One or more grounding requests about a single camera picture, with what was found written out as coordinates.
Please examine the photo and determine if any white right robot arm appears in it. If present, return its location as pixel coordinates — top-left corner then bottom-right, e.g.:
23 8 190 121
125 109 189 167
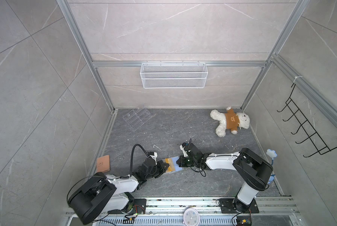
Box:
176 142 273 212

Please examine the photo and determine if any black wire hook rack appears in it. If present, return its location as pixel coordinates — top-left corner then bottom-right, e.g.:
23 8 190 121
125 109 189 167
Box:
277 83 337 158

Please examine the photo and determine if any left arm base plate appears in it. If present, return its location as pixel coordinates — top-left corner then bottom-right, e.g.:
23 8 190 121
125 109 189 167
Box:
108 199 147 215

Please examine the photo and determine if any brown leather pouch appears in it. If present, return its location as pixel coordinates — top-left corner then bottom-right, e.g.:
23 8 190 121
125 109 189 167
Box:
96 155 111 173

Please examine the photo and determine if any clear acrylic organizer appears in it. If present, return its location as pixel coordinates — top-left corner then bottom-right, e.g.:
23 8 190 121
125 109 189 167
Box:
123 104 152 131

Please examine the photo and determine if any white wire mesh basket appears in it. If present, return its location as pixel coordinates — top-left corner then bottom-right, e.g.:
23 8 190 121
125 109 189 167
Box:
140 63 208 89

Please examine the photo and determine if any white teddy bear brown sweater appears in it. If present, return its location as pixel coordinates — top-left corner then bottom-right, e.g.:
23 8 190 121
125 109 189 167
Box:
210 107 250 137

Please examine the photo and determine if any orange credit card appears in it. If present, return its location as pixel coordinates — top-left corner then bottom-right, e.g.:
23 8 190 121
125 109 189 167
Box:
166 158 176 172

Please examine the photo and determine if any aluminium frame post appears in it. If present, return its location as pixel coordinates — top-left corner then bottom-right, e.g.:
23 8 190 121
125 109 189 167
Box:
57 0 115 112

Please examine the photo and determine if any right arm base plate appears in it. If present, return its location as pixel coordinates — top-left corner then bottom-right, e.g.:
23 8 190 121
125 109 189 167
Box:
218 198 259 214

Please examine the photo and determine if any round white clock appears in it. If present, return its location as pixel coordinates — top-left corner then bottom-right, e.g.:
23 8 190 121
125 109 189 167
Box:
183 208 200 226

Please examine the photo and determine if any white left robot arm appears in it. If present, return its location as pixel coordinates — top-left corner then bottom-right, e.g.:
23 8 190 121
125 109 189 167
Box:
67 155 169 225

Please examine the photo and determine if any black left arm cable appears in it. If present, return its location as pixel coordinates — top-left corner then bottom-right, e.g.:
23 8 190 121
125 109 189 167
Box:
128 144 149 176

